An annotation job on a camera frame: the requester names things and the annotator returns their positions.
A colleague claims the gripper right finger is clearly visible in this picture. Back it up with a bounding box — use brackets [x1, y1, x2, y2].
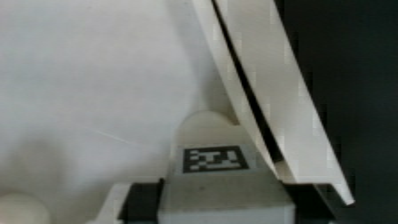
[282, 183, 336, 224]

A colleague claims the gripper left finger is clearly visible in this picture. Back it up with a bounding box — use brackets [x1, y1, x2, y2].
[85, 178, 165, 224]

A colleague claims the white table leg with tag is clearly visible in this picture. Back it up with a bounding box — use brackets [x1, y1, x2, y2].
[158, 111, 295, 224]

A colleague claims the white square tabletop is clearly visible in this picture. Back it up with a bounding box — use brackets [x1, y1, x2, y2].
[0, 0, 282, 224]

